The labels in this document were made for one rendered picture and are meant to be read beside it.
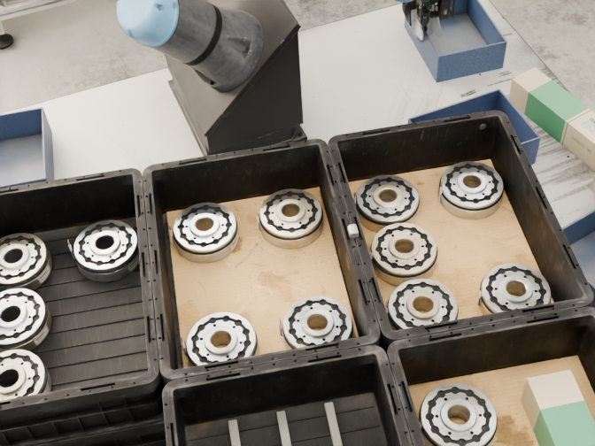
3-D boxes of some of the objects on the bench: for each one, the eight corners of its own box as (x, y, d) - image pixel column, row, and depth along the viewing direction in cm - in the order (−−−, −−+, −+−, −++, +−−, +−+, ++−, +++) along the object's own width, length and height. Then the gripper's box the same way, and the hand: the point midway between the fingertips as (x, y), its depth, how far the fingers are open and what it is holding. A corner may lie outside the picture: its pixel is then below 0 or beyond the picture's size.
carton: (507, 101, 181) (512, 79, 177) (530, 89, 183) (535, 66, 179) (594, 171, 168) (601, 149, 163) (617, 157, 170) (625, 134, 165)
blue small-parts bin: (404, 26, 198) (405, 0, 193) (467, 12, 200) (470, -14, 195) (436, 83, 186) (438, 57, 181) (503, 68, 188) (507, 42, 183)
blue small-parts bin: (442, 196, 166) (445, 170, 160) (405, 144, 175) (407, 118, 169) (536, 163, 170) (541, 137, 165) (495, 114, 179) (499, 88, 174)
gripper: (417, -24, 168) (412, 64, 184) (464, -34, 169) (454, 55, 185) (402, -49, 173) (397, 39, 189) (447, -58, 174) (439, 30, 191)
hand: (421, 34), depth 188 cm, fingers closed
